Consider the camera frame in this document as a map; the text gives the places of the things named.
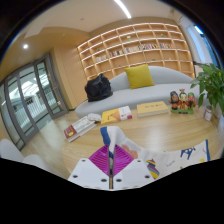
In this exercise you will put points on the small white and red cup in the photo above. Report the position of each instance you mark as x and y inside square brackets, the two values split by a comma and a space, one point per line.
[208, 113]

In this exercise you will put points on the dark-framed window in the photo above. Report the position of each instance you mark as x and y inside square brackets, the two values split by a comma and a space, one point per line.
[206, 43]

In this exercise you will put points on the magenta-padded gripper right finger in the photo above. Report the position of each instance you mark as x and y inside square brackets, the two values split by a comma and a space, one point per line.
[133, 173]

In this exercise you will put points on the wooden wall shelf unit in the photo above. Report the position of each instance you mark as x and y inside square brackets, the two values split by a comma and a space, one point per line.
[140, 50]

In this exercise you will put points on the grey curved sofa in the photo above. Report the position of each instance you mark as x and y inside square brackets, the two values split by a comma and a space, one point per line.
[146, 93]

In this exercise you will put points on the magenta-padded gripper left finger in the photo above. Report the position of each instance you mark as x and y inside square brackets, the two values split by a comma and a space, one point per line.
[87, 173]

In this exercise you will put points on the small white crumpled packet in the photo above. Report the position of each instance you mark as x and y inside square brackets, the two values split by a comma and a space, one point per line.
[94, 117]

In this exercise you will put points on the round recessed ceiling light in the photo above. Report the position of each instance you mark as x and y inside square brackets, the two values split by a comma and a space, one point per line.
[25, 46]

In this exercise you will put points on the black bag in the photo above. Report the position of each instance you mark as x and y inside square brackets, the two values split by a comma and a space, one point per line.
[98, 88]

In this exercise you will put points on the yellow cushion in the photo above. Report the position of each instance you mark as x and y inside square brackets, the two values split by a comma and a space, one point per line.
[139, 76]

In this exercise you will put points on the white printed towel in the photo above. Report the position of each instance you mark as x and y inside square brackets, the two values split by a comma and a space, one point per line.
[173, 156]

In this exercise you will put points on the glass double door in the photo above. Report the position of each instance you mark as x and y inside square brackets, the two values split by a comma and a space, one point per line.
[30, 96]

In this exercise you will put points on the yellow flat book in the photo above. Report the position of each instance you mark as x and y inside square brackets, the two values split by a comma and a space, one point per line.
[152, 108]

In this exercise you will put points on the potted green plant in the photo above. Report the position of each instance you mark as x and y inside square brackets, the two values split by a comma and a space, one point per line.
[213, 83]

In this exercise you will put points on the colourful figurine group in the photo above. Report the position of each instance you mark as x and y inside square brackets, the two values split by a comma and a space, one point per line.
[182, 101]

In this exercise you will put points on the long ceiling light strip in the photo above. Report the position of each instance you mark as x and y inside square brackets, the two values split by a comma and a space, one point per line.
[122, 8]

